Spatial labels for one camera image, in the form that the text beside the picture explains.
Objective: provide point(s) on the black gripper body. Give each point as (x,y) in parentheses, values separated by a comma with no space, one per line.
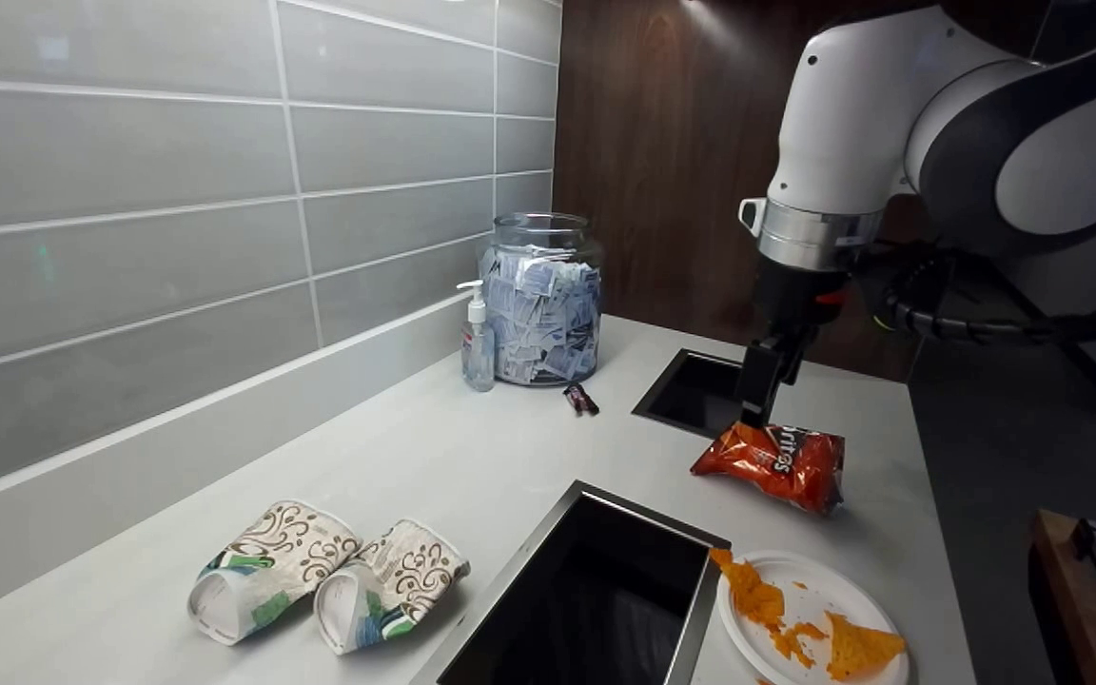
(802,306)

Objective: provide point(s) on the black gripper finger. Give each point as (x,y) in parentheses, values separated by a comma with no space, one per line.
(768,383)

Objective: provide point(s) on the orange chip packet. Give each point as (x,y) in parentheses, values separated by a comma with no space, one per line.
(778,461)

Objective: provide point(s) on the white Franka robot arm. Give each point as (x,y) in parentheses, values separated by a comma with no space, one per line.
(953,128)

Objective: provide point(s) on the white paper plate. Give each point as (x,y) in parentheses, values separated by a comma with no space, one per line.
(802,594)

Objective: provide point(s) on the steel-framed counter opening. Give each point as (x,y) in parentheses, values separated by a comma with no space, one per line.
(588,594)
(695,394)

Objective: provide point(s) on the small dark candy wrapper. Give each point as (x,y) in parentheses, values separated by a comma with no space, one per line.
(579,397)

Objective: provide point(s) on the orange chip pieces heap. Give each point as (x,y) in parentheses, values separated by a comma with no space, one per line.
(751,594)

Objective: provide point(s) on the glass jar of blue packets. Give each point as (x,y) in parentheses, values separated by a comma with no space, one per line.
(541,306)

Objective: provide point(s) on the orange chip crumb cluster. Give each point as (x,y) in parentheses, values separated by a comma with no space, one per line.
(802,640)

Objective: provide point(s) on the large triangular orange chip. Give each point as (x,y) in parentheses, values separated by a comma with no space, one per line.
(860,650)

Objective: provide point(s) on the small clear spray bottle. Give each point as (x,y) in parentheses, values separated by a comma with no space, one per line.
(480,343)

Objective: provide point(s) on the wooden drawer box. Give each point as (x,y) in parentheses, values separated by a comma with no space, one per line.
(1082,612)

